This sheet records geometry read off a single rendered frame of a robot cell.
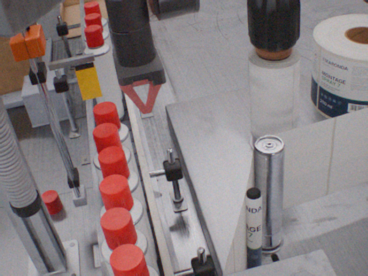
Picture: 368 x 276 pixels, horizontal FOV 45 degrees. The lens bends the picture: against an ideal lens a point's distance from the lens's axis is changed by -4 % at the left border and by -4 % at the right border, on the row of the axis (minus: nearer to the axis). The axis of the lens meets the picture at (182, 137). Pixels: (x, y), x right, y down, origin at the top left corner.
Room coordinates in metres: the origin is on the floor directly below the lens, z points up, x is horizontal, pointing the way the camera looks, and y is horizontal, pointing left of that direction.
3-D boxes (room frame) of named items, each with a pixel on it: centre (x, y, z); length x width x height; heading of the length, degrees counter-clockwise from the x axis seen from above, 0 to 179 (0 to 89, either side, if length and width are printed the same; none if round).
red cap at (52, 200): (0.62, 0.26, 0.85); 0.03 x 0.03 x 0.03
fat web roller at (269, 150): (0.43, -0.10, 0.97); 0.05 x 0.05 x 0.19
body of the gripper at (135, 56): (0.62, 0.05, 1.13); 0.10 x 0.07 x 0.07; 7
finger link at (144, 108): (0.63, 0.05, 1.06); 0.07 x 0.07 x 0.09; 7
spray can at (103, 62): (0.82, 0.14, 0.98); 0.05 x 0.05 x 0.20
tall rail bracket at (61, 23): (1.16, 0.25, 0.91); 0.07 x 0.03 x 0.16; 97
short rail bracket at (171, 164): (0.59, 0.02, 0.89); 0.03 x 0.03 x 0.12; 7
